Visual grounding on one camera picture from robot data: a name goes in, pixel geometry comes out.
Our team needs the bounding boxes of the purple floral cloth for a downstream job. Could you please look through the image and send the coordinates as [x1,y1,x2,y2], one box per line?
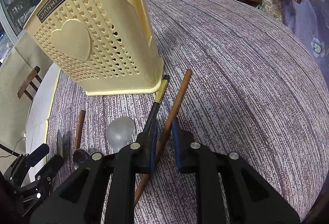
[272,0,329,60]

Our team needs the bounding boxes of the thin white cable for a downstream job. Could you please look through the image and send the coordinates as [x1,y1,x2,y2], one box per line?
[0,136,26,158]

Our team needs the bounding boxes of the wooden chair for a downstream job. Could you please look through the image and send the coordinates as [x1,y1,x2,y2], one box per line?
[17,66,43,101]

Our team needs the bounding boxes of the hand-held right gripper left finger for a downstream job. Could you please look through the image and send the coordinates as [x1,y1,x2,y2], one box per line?
[30,119,158,224]

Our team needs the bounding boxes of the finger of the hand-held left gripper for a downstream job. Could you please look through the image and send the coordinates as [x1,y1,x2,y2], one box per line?
[35,154,64,183]
[25,144,50,166]

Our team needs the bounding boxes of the paisley patterned cloth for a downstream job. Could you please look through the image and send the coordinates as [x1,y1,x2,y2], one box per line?
[259,0,286,21]

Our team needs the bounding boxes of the metal spoon with wooden handle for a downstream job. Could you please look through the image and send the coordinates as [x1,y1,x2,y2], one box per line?
[106,116,136,154]

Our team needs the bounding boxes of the cream plastic utensil holder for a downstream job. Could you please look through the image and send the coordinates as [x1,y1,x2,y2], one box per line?
[23,0,165,96]

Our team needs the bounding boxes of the beige curtain cloth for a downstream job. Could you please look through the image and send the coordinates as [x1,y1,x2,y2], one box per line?
[0,31,54,147]

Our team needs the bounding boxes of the purple striped tablecloth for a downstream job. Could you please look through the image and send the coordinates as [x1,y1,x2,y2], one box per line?
[45,0,329,224]

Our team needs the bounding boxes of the black chopstick with gold band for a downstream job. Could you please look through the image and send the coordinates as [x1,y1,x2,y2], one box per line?
[142,75,170,137]

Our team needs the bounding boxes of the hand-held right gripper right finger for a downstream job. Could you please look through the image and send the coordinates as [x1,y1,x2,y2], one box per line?
[172,118,301,224]

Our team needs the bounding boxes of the white tablecloth with yellow edge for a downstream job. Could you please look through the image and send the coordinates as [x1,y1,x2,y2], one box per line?
[24,63,62,163]

